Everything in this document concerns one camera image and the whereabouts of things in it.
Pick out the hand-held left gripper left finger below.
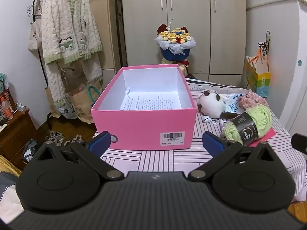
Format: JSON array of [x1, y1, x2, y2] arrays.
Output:
[[23, 131, 125, 181]]

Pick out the patterned slipper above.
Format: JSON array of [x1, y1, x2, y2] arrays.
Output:
[[45, 131, 65, 146], [65, 134, 84, 146]]

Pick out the yellow flower bouquet blue wrap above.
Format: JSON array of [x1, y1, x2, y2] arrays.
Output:
[[155, 22, 197, 79]]

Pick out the beige cabinet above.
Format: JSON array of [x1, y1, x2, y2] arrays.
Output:
[[72, 0, 121, 77]]

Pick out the paper bag green handle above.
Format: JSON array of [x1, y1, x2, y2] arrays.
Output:
[[69, 81, 102, 124]]

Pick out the yellow cloth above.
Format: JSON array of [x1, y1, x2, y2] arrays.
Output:
[[0, 154, 22, 178]]

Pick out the black clothes rack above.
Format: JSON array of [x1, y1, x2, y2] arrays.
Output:
[[32, 0, 79, 130]]

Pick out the grey wardrobe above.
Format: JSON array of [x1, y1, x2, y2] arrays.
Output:
[[120, 0, 247, 82]]

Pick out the dark shoe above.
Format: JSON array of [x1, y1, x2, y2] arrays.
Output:
[[23, 139, 40, 161]]

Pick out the printed paper sheet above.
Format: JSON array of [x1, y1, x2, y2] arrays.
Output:
[[119, 87, 182, 111]]

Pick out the white green fleece pajama jacket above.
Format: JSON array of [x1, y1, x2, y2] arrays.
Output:
[[40, 0, 103, 65]]

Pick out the white plush toy brown ears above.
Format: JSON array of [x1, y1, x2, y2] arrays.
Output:
[[198, 91, 231, 119]]

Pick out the colourful gift bag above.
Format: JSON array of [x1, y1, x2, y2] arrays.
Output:
[[245, 50, 271, 99]]

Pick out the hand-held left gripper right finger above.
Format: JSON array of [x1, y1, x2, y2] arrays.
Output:
[[187, 131, 287, 182]]

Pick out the green white plastic bag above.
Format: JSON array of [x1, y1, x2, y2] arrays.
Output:
[[0, 73, 9, 91]]

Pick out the beige tote bag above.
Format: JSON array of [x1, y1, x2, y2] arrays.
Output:
[[27, 0, 45, 58]]

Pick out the white fleece pajama pants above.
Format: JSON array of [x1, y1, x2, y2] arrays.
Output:
[[44, 53, 104, 120]]

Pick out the small silver bell charm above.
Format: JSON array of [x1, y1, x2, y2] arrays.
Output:
[[203, 116, 220, 125]]

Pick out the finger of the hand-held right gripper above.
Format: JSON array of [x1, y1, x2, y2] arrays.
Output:
[[291, 133, 307, 154]]

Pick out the grey white quilt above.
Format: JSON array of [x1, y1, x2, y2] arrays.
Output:
[[0, 170, 24, 223]]

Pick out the light green yarn skein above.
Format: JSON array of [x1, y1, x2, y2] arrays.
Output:
[[222, 103, 272, 146]]

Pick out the brown paper bag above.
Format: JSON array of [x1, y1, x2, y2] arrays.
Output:
[[45, 86, 63, 118]]

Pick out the checked tote bag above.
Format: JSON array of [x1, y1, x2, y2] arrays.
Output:
[[0, 89, 17, 115]]

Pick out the orange drink bottle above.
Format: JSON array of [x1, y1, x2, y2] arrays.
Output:
[[0, 97, 13, 120]]

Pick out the wooden cabinet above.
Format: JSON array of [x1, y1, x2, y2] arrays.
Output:
[[0, 108, 39, 161]]

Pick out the pink floral cloth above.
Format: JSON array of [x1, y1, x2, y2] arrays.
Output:
[[237, 90, 269, 111]]

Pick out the white packet blue print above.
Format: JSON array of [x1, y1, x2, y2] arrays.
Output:
[[215, 87, 247, 114]]

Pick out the hair ties on hook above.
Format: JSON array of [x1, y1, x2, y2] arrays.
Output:
[[258, 31, 271, 55]]

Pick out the pink cardboard box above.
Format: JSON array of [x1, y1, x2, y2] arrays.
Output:
[[91, 63, 197, 150]]

